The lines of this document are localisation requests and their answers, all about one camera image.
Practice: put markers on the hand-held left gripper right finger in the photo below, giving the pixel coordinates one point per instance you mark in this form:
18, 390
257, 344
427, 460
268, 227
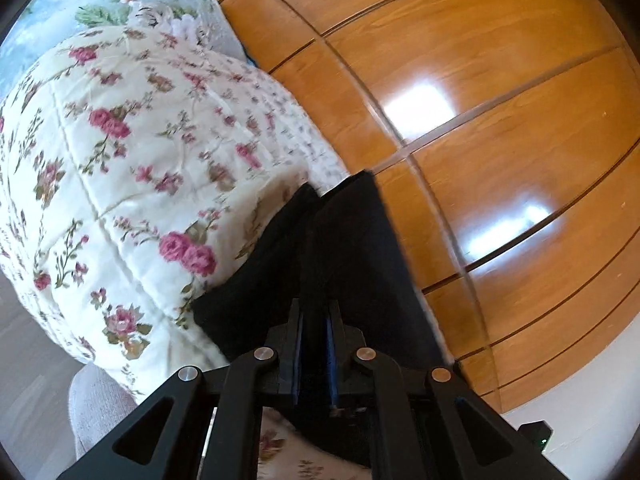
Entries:
331, 360

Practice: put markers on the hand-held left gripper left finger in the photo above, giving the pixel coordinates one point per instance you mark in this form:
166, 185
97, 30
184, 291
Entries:
298, 360

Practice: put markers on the black pants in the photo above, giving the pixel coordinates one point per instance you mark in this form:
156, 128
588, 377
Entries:
350, 240

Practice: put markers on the grey bed base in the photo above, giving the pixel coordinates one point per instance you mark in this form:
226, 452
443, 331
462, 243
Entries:
95, 410

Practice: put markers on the small black device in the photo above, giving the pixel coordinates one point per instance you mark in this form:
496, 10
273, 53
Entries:
536, 435

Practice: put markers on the floral quilted bedspread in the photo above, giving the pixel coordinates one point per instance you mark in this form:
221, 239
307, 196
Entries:
125, 170

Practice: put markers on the floral white pillow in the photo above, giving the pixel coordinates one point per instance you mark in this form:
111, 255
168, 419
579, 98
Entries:
165, 5

